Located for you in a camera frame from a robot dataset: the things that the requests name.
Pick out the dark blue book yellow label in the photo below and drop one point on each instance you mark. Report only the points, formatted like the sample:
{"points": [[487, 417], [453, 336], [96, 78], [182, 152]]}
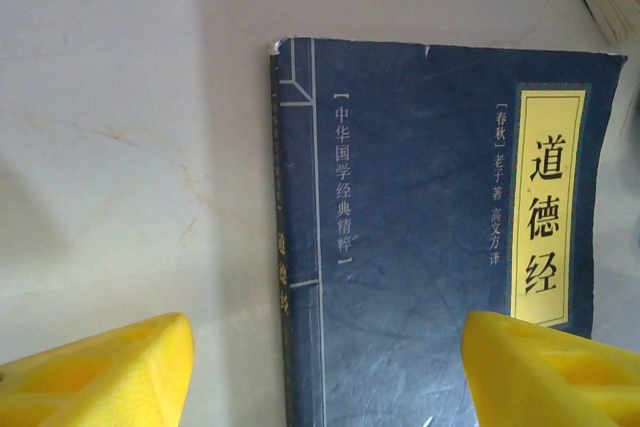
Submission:
{"points": [[400, 247]]}

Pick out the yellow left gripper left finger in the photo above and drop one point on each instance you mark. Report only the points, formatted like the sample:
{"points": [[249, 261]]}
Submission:
{"points": [[100, 387]]}

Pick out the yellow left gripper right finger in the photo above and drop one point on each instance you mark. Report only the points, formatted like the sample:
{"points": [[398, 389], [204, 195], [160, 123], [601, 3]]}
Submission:
{"points": [[550, 387]]}

